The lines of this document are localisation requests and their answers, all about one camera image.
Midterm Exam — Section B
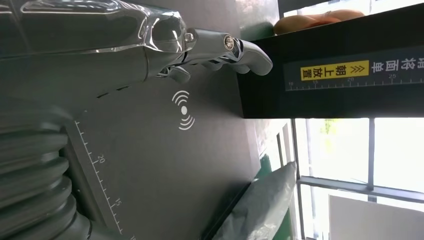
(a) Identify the grey courier package red print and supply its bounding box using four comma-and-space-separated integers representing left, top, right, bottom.
211, 161, 298, 240

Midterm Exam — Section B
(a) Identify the black inbound scanning machine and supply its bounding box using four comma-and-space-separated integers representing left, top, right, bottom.
61, 0, 424, 240

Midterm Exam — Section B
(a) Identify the person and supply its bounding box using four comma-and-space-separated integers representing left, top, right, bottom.
273, 9, 366, 36

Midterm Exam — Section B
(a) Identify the dark window frame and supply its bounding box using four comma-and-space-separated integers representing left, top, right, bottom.
291, 117, 424, 240

